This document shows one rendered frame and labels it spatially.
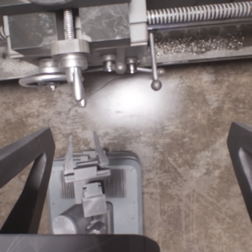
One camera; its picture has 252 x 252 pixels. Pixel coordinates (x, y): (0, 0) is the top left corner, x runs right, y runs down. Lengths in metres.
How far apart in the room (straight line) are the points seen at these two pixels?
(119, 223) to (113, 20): 1.05
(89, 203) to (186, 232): 1.31
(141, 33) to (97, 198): 0.45
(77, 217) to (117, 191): 0.79
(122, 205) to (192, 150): 0.57
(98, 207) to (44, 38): 0.42
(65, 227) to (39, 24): 0.47
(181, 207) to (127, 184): 0.50
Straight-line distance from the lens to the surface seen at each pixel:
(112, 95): 1.46
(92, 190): 0.46
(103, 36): 0.60
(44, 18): 0.65
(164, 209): 1.62
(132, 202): 1.30
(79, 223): 0.51
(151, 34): 0.87
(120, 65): 0.66
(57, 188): 1.34
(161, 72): 0.90
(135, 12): 0.70
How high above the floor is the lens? 1.45
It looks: 84 degrees down
